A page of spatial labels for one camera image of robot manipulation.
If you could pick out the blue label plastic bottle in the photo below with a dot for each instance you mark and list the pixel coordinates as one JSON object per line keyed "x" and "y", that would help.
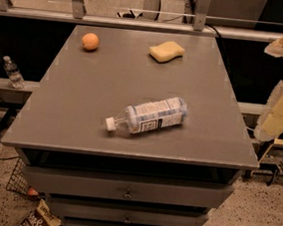
{"x": 150, "y": 116}

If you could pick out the orange ball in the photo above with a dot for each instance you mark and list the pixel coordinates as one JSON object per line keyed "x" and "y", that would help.
{"x": 90, "y": 42}

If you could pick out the yellow stand frame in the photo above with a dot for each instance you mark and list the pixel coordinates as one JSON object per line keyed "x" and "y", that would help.
{"x": 270, "y": 157}

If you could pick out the metal railing frame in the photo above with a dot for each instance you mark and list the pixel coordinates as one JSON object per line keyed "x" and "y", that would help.
{"x": 260, "y": 20}

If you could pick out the small clear water bottle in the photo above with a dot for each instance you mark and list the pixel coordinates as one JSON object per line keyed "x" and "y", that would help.
{"x": 13, "y": 73}

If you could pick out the snack chip bag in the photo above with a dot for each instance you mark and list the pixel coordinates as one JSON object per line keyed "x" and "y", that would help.
{"x": 41, "y": 216}

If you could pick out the yellow sponge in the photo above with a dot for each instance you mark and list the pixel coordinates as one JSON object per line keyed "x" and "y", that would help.
{"x": 166, "y": 51}

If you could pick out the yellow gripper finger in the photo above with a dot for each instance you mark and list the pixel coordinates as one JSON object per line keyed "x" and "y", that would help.
{"x": 270, "y": 122}
{"x": 275, "y": 49}

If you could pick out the wire mesh basket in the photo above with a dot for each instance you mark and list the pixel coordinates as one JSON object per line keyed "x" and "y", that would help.
{"x": 17, "y": 182}

